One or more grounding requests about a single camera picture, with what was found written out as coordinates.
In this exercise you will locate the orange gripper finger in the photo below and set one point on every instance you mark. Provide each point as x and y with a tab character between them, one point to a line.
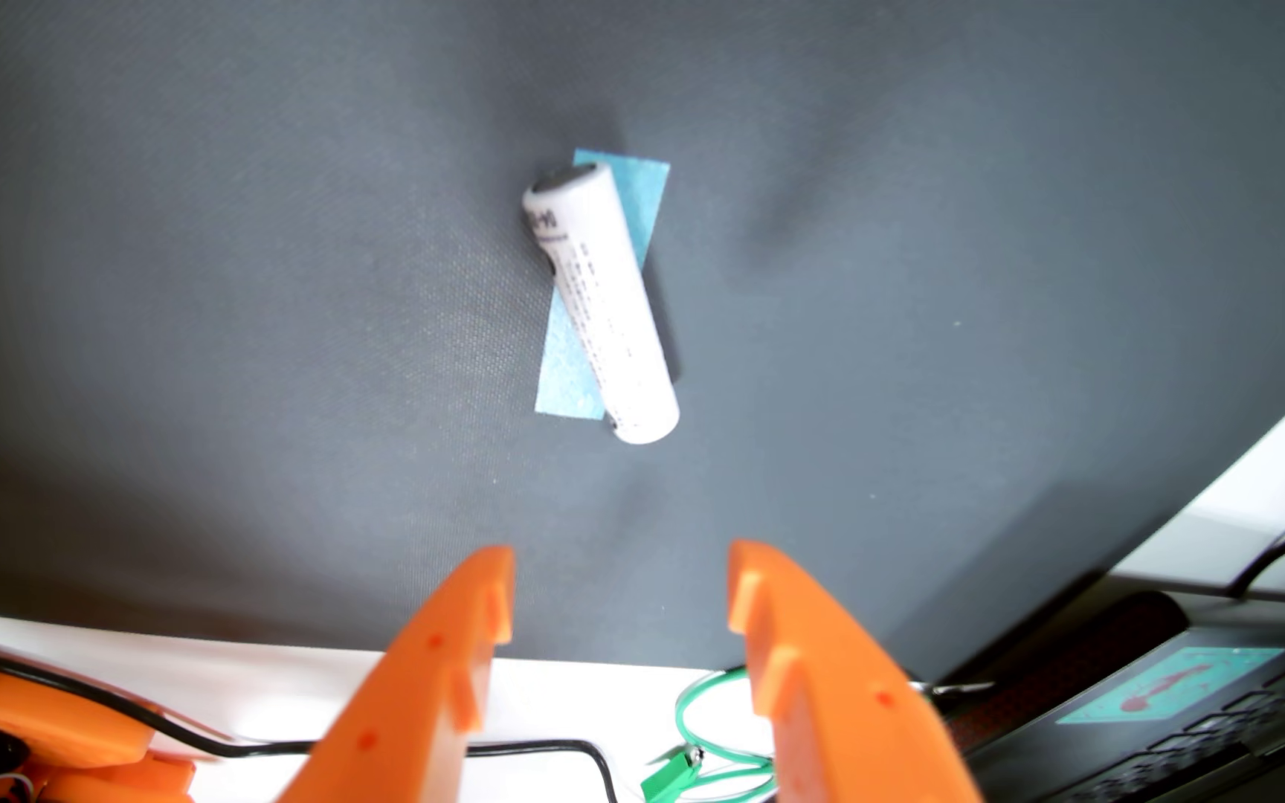
408	714
854	714

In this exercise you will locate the dark grey mat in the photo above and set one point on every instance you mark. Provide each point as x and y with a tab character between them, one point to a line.
207	335

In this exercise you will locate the black Dell laptop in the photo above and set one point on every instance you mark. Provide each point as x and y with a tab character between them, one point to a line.
1211	725

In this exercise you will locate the white cylindrical battery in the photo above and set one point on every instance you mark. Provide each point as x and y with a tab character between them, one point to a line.
604	301

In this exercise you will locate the light blue tape piece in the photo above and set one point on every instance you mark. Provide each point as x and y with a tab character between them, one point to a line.
643	201

